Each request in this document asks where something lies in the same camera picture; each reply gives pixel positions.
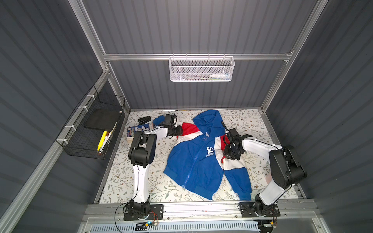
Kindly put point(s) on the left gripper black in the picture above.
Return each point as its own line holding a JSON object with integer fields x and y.
{"x": 178, "y": 130}

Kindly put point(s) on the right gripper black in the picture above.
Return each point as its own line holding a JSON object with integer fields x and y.
{"x": 230, "y": 144}

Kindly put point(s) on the blue red white hooded jacket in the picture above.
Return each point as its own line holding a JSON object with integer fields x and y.
{"x": 198, "y": 163}

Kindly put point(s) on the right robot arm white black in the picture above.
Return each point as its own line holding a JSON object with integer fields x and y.
{"x": 285, "y": 166}

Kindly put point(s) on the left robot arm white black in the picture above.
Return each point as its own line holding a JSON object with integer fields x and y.
{"x": 142, "y": 154}

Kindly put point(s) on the black stapler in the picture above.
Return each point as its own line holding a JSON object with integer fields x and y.
{"x": 144, "y": 120}

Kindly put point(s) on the white tube in mesh basket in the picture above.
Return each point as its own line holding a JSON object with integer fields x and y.
{"x": 220, "y": 76}

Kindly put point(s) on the black notebook in basket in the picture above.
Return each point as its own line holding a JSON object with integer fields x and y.
{"x": 103, "y": 119}

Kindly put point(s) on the yellow highlighter marker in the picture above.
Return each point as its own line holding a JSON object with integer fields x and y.
{"x": 102, "y": 140}

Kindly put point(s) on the white wire mesh basket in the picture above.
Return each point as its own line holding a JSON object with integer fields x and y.
{"x": 198, "y": 68}

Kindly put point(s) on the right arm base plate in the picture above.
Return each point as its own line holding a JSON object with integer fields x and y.
{"x": 255, "y": 209}

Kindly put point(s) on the black wire wall basket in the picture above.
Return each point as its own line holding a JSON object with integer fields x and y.
{"x": 92, "y": 130}

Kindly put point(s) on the white perforated cable tray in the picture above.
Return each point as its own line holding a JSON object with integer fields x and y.
{"x": 177, "y": 227}

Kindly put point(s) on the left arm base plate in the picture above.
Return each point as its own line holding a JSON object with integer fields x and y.
{"x": 137, "y": 211}

